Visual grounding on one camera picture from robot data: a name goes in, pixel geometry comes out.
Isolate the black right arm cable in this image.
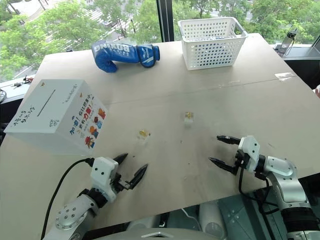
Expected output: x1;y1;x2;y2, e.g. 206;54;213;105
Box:
237;166;283;215

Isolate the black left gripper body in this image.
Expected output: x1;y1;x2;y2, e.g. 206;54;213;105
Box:
109;171;133;198

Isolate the clear water bottle black lid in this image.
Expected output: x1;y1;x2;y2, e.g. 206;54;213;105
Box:
281;28;299;57

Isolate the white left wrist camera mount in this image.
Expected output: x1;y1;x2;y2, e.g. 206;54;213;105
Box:
89;156;120;202

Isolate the blue boxing glove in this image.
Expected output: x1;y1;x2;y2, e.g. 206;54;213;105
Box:
91;39;161;74

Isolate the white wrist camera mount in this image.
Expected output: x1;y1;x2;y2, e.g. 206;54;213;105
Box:
89;156;120;202
236;135;261;174

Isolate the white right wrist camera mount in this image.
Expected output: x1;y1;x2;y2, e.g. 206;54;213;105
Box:
236;135;261;174

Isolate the dark window frame post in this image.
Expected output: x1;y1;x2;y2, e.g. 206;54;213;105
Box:
155;0;175;43

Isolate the dark side desk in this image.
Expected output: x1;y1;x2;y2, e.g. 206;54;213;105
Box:
281;37;320;91

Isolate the keys and clips bundle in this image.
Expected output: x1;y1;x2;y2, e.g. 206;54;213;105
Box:
10;75;35;89

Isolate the white cardboard ballot box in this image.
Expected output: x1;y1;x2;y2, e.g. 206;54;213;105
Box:
3;79;109;157

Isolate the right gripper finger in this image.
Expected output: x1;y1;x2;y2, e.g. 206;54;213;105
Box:
207;156;239;175
216;134;243;146

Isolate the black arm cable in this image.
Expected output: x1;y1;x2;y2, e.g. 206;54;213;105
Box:
40;157;95;240
237;166;283;215

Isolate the clear tape strip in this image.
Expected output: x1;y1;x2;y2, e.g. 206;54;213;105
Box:
274;72;296;82

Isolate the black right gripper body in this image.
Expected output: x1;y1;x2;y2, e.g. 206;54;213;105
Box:
233;148;251;175

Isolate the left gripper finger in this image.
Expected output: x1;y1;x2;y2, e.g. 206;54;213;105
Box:
129;163;149;190
113;152;129;165

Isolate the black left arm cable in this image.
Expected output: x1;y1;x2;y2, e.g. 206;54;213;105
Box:
40;157;95;240

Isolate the white perforated plastic basket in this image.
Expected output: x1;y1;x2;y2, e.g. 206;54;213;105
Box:
177;16;249;71

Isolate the grey robot torso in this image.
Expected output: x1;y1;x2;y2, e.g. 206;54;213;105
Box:
124;199;253;240

